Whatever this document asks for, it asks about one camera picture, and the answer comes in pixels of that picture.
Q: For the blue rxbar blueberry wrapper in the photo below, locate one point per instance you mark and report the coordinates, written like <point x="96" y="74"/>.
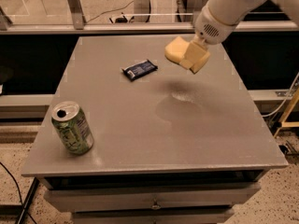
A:
<point x="139" y="70"/>

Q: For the metal guard rail frame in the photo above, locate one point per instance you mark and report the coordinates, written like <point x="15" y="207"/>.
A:
<point x="98" y="17"/>

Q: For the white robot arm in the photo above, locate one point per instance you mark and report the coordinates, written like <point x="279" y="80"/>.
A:
<point x="232" y="12"/>

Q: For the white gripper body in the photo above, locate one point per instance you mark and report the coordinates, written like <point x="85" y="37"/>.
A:
<point x="210" y="28"/>

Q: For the yellow metal stand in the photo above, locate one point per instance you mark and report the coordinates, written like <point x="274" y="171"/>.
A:
<point x="283" y="121"/>

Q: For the green soda can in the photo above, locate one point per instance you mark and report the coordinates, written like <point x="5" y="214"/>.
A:
<point x="70" y="123"/>

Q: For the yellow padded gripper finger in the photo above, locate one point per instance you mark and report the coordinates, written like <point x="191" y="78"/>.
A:
<point x="187" y="61"/>
<point x="199" y="58"/>

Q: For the yellow sponge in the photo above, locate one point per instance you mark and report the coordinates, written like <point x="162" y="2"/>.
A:
<point x="176" y="49"/>

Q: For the grey drawer cabinet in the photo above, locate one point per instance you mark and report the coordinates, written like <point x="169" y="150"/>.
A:
<point x="171" y="147"/>

